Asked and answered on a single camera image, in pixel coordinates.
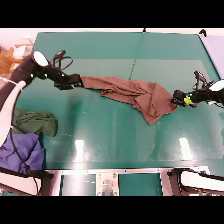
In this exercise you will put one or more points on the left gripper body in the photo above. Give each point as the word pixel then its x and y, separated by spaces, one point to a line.
pixel 70 81

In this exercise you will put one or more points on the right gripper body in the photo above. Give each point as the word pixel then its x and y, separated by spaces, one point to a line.
pixel 181 97

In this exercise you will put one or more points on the brown shirt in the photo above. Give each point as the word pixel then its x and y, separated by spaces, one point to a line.
pixel 136 94

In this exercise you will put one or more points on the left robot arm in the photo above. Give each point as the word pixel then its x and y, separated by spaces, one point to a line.
pixel 13 87

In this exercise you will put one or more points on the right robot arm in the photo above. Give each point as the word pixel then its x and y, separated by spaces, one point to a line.
pixel 209 92

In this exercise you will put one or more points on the green garment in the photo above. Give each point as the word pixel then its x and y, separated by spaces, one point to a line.
pixel 34 122

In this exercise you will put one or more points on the purple garment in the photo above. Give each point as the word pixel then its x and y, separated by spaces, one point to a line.
pixel 20 152

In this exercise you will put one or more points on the silver frame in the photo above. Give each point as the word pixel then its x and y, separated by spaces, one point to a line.
pixel 110 182

